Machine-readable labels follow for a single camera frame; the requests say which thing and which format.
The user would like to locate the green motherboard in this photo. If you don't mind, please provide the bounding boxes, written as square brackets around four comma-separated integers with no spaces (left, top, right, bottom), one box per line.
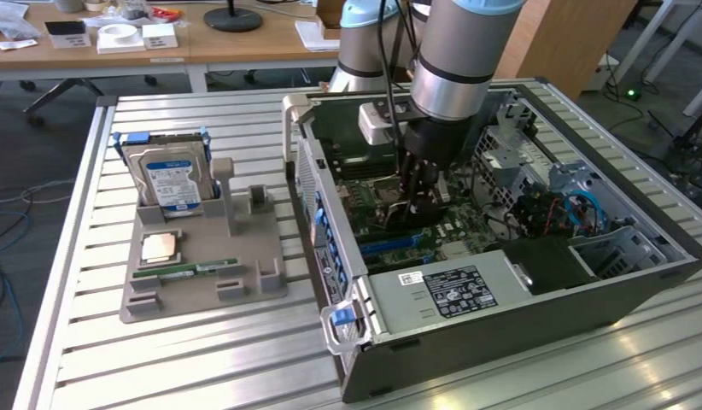
[327,153,504,277]

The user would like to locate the plain white box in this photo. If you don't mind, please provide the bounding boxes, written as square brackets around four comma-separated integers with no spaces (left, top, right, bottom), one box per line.
[141,23,179,50]

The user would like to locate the graphics card with metal bracket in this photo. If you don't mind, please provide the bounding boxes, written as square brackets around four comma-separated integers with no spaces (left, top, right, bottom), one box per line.
[377,198,448,235]

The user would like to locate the white floor cable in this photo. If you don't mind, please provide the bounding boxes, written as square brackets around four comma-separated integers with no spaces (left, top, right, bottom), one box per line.
[0,179,74,206]

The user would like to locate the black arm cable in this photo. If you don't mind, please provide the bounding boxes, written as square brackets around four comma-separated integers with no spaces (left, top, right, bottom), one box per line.
[378,0,422,144]

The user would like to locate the clear plastic bag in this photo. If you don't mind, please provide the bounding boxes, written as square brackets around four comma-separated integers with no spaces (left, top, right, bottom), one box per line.
[0,10,43,42]

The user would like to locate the CPU chip with copper lid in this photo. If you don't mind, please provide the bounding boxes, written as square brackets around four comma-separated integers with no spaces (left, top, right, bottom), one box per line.
[139,232,183,265]

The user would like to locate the white paper stack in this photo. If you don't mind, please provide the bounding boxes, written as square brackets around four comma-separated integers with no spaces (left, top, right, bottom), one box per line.
[293,19,342,52]

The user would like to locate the brown cardboard box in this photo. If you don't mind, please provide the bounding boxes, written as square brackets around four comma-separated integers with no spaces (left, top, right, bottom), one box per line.
[317,0,345,31]

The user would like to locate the grey plastic parts rack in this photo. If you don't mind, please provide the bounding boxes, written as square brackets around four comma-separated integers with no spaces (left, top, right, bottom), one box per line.
[119,156,290,325]

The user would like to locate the black plastic air shroud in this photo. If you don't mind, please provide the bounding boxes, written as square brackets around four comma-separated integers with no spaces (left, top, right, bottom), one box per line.
[498,237,602,297]

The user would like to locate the CPU socket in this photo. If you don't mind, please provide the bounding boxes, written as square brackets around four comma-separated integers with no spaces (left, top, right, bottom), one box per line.
[366,173,404,211]

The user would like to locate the white control box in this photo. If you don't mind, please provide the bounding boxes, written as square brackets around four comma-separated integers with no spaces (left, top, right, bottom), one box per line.
[593,55,621,93]

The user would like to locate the blue data wire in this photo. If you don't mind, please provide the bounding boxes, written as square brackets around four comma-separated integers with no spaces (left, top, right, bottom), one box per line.
[561,191,609,236]

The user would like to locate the slanted metal disk bay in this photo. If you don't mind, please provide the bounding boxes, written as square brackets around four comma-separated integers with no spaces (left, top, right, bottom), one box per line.
[566,225,672,278]

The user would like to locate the thin red wire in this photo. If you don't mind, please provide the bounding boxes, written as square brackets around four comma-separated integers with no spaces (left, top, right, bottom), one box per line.
[546,199,565,232]

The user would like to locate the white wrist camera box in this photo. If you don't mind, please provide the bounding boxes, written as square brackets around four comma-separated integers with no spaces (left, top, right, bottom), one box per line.
[358,102,413,146]

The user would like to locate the wooden cabinet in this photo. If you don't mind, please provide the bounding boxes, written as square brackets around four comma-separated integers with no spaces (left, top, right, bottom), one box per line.
[493,0,641,99]

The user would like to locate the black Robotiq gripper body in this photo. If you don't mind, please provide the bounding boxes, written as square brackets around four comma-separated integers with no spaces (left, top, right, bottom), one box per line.
[401,115,473,170]

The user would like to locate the silver power supply unit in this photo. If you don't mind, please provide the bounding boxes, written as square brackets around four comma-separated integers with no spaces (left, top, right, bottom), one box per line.
[366,249,534,337]

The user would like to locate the white desk frame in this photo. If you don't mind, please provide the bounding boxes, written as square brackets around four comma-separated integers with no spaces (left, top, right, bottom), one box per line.
[613,0,702,116]

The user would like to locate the white tape roll block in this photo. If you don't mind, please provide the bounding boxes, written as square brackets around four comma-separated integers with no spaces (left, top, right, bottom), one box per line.
[95,23,147,56]

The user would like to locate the white box with black top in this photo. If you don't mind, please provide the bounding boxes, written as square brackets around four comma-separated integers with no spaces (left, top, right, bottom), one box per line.
[45,20,93,50]

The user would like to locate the black round lamp base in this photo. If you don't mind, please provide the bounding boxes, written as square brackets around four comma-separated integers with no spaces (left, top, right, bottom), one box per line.
[203,0,265,33]

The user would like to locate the perforated metal disk bay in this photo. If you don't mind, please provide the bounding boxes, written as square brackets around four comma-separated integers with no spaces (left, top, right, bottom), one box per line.
[473,123,558,207]

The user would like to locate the loose green RAM stick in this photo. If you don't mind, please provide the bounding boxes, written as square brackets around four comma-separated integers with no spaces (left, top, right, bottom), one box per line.
[134,256,241,279]

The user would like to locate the dark bagged parts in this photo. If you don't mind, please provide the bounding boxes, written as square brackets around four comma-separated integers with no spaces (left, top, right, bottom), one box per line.
[121,3,153,21]

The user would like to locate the black power wire bundle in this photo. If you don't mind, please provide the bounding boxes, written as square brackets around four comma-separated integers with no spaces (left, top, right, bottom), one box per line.
[510,191,566,238]

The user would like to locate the black wheeled chair base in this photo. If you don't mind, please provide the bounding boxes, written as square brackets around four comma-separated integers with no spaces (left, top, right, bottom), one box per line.
[21,74,159,127]

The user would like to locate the wooden office desk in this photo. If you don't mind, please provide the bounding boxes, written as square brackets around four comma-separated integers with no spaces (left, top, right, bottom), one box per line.
[189,0,501,93]
[0,2,191,82]

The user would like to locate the open dark grey PC case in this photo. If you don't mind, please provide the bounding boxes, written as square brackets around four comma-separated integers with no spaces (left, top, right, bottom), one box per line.
[282,83,702,405]

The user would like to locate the blue floor cable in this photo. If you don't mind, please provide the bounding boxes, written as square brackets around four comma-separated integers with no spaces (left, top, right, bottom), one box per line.
[0,204,31,368]

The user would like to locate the hard disk in blue caddy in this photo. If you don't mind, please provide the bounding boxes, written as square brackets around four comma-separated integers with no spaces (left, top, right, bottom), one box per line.
[113,126,217,220]

